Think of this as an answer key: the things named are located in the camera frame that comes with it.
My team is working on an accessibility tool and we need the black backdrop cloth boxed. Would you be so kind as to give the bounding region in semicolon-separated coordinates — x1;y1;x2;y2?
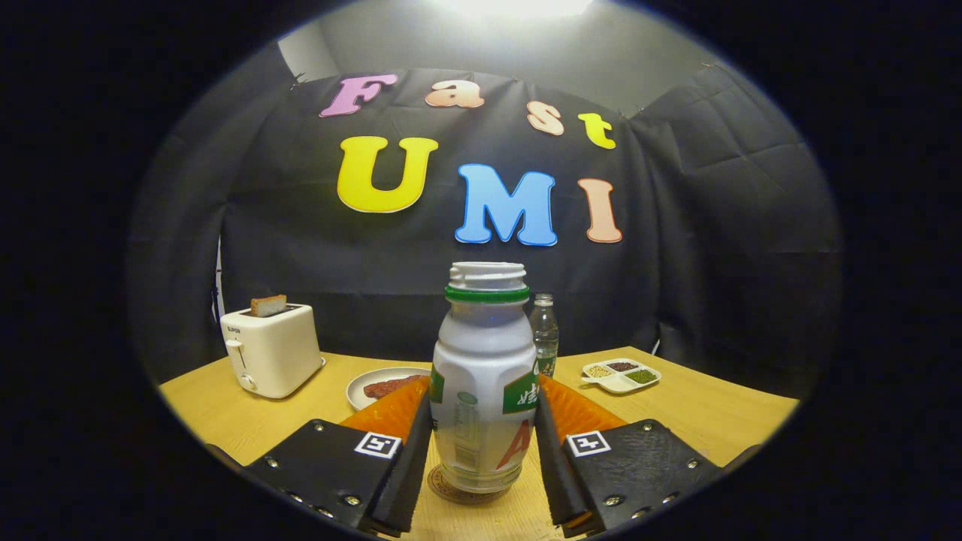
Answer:
128;45;843;399

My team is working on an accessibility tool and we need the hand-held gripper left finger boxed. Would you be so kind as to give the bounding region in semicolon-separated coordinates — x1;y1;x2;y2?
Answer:
244;376;437;539

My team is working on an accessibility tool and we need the red sausage meat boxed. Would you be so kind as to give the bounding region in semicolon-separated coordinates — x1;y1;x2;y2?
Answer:
364;375;425;399

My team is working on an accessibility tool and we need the white juice bottle green label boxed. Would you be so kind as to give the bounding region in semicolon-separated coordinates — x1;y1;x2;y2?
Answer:
431;261;540;494

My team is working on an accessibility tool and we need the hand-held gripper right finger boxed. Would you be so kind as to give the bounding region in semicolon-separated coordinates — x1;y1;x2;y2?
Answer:
535;374;726;538

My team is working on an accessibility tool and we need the round cork coaster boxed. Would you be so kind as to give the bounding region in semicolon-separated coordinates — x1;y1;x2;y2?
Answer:
427;464;519;505

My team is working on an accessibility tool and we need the clear plastic water bottle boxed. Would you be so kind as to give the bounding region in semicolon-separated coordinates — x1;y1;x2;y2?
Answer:
529;293;560;378

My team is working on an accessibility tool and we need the white divided dish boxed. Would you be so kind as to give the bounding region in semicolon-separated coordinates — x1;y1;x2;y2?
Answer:
581;358;662;394

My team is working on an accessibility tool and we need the wooden table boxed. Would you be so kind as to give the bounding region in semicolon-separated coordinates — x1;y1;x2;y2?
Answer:
158;346;800;541

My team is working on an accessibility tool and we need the round white plate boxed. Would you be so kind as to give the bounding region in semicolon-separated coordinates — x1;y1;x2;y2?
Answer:
346;367;431;411

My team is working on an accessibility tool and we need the white toaster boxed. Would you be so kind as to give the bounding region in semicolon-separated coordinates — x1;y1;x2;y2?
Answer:
220;303;326;399

